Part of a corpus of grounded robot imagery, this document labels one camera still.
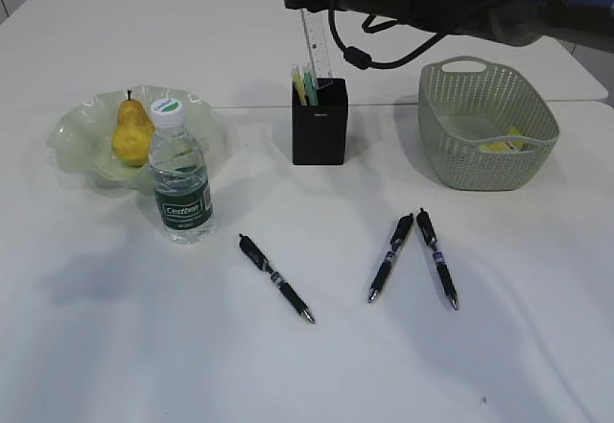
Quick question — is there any clear plastic ruler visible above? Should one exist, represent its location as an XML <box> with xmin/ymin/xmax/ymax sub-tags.
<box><xmin>300</xmin><ymin>10</ymin><xmax>333</xmax><ymax>88</ymax></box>

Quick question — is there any yellow pen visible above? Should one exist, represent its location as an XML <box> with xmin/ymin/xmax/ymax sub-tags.
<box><xmin>291</xmin><ymin>64</ymin><xmax>308</xmax><ymax>106</ymax></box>

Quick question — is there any mint green pen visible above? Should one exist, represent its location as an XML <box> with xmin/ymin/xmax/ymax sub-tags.
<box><xmin>302</xmin><ymin>64</ymin><xmax>319</xmax><ymax>106</ymax></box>

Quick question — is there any yellow pear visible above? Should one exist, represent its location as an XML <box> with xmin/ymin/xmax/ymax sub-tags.
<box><xmin>111</xmin><ymin>89</ymin><xmax>154</xmax><ymax>167</ymax></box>

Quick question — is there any yellow sticky note packet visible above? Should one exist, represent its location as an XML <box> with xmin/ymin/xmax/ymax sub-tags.
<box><xmin>479</xmin><ymin>127</ymin><xmax>524</xmax><ymax>153</ymax></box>

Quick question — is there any black pen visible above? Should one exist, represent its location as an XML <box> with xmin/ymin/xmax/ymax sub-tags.
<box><xmin>367</xmin><ymin>213</ymin><xmax>414</xmax><ymax>303</ymax></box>
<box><xmin>416</xmin><ymin>208</ymin><xmax>459</xmax><ymax>311</ymax></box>
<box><xmin>239</xmin><ymin>234</ymin><xmax>316</xmax><ymax>324</ymax></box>

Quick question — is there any clear water bottle green label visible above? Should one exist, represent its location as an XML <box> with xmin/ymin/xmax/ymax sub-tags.
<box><xmin>149</xmin><ymin>97</ymin><xmax>214</xmax><ymax>245</ymax></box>

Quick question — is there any black square pen holder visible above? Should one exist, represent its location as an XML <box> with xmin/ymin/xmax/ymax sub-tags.
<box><xmin>291</xmin><ymin>78</ymin><xmax>348</xmax><ymax>166</ymax></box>

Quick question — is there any green woven plastic basket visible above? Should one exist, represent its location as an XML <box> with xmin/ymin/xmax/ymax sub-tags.
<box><xmin>418</xmin><ymin>57</ymin><xmax>560</xmax><ymax>192</ymax></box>

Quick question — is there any frosted green wavy plate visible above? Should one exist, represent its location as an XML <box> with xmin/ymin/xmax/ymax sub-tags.
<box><xmin>47</xmin><ymin>85</ymin><xmax>226</xmax><ymax>194</ymax></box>

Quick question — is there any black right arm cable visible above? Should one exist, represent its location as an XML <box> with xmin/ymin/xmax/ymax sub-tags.
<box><xmin>327</xmin><ymin>0</ymin><xmax>567</xmax><ymax>70</ymax></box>

